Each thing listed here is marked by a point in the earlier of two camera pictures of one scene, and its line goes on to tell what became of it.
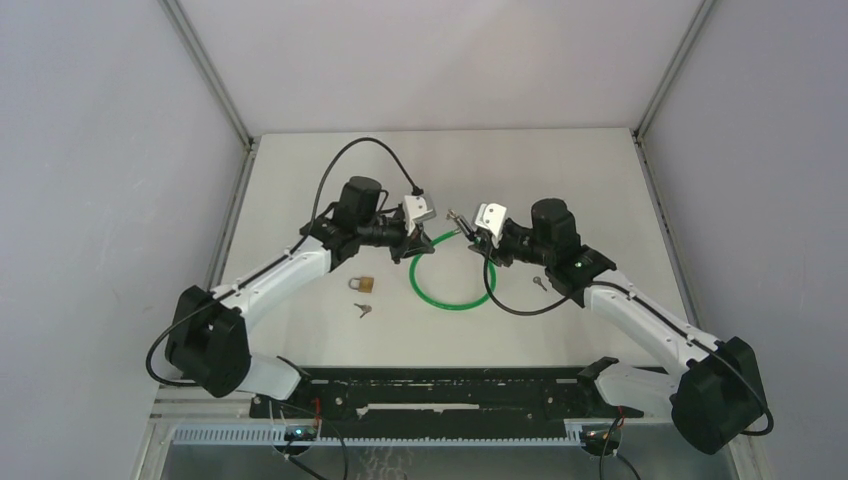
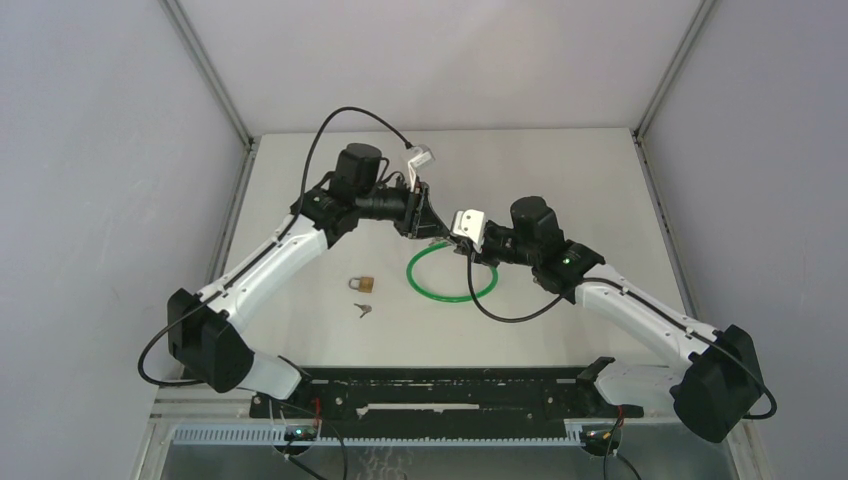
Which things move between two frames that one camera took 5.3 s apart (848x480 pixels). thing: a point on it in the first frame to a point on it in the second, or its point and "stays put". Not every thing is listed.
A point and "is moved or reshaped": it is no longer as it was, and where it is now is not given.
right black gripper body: (517, 245) stays put
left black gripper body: (385, 232) to (385, 204)
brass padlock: (366, 284) stays put
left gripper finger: (408, 249) to (428, 225)
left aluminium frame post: (181, 20) stays put
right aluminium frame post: (640, 129) stays put
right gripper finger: (484, 249) to (466, 247)
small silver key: (365, 308) stays put
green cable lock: (467, 229) is moved or reshaped
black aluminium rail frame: (356, 398) stays put
